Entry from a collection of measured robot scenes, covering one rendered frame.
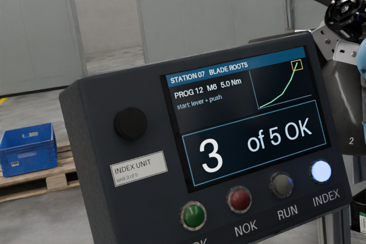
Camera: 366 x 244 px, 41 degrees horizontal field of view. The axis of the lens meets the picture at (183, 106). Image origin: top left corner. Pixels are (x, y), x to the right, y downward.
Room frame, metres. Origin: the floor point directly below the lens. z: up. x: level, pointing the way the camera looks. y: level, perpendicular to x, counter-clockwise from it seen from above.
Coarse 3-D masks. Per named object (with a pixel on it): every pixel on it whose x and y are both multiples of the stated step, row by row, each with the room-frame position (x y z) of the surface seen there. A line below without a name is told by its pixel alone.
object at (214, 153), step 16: (208, 128) 0.44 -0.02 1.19; (224, 128) 0.44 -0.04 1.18; (192, 144) 0.43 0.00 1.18; (208, 144) 0.43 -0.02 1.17; (224, 144) 0.44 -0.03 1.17; (192, 160) 0.42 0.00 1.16; (208, 160) 0.43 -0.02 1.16; (224, 160) 0.43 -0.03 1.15; (192, 176) 0.42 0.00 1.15; (208, 176) 0.42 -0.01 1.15; (224, 176) 0.43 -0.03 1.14
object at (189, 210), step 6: (186, 204) 0.41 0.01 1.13; (192, 204) 0.41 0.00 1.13; (198, 204) 0.41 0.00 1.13; (180, 210) 0.40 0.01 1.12; (186, 210) 0.40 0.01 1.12; (192, 210) 0.40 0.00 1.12; (198, 210) 0.40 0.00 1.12; (204, 210) 0.41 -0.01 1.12; (180, 216) 0.40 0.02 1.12; (186, 216) 0.40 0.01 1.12; (192, 216) 0.40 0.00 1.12; (198, 216) 0.40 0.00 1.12; (204, 216) 0.40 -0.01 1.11; (180, 222) 0.40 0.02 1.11; (186, 222) 0.40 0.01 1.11; (192, 222) 0.40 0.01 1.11; (198, 222) 0.40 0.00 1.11; (204, 222) 0.41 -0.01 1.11; (186, 228) 0.40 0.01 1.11; (192, 228) 0.40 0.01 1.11; (198, 228) 0.40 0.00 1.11
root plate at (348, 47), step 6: (342, 42) 1.17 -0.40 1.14; (348, 42) 1.17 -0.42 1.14; (336, 48) 1.16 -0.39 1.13; (342, 48) 1.16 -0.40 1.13; (348, 48) 1.16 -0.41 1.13; (354, 48) 1.16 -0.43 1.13; (336, 54) 1.15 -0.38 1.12; (342, 54) 1.15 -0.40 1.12; (348, 54) 1.15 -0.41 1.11; (342, 60) 1.14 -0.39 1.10; (348, 60) 1.14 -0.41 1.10; (354, 60) 1.14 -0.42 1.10
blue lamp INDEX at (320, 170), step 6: (312, 162) 0.47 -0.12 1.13; (318, 162) 0.47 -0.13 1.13; (324, 162) 0.47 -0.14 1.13; (312, 168) 0.46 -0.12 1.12; (318, 168) 0.46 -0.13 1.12; (324, 168) 0.46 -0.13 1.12; (330, 168) 0.47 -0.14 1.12; (312, 174) 0.46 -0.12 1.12; (318, 174) 0.46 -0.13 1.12; (324, 174) 0.46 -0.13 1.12; (330, 174) 0.47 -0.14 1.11; (312, 180) 0.46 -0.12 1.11; (318, 180) 0.46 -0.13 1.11; (324, 180) 0.46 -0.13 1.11
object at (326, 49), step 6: (324, 24) 1.26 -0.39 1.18; (318, 30) 1.27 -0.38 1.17; (324, 30) 1.26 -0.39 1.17; (330, 30) 1.25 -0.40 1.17; (318, 36) 1.27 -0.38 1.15; (324, 36) 1.26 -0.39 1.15; (330, 36) 1.25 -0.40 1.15; (336, 36) 1.24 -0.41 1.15; (318, 42) 1.27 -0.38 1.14; (324, 42) 1.26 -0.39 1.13; (336, 42) 1.24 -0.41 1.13; (324, 48) 1.26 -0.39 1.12; (330, 48) 1.25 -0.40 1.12; (324, 54) 1.26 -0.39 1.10; (330, 54) 1.25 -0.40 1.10
